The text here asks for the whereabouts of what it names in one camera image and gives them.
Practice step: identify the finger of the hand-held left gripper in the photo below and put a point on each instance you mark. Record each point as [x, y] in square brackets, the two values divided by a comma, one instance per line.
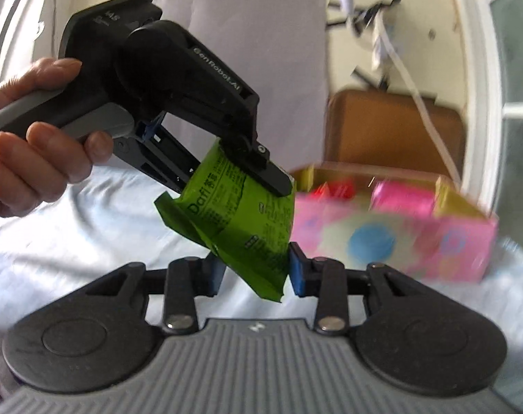
[158, 159]
[261, 168]

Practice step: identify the person's left hand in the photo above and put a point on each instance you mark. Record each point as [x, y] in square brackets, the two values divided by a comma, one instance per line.
[37, 168]

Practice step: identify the pink embossed wallet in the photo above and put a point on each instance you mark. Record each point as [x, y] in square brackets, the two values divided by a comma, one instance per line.
[401, 200]

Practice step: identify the grey upright mattress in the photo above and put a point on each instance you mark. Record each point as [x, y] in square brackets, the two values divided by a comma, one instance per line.
[287, 51]

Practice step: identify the blue patterned bedsheet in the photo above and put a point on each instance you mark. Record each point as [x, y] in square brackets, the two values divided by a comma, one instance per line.
[93, 233]

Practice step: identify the red cardboard box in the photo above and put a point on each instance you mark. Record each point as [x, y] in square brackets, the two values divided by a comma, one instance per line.
[334, 192]

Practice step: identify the white window frame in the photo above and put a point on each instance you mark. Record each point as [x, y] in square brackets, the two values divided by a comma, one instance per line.
[481, 73]

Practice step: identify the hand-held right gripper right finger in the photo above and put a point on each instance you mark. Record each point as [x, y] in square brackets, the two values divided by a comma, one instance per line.
[298, 271]

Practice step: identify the green foil packet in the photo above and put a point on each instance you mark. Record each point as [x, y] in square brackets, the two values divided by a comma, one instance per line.
[239, 224]

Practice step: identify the pink biscuit tin box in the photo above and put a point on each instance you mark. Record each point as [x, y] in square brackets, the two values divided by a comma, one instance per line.
[395, 246]

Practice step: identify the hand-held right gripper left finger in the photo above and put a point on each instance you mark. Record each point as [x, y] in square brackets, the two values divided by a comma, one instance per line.
[216, 274]

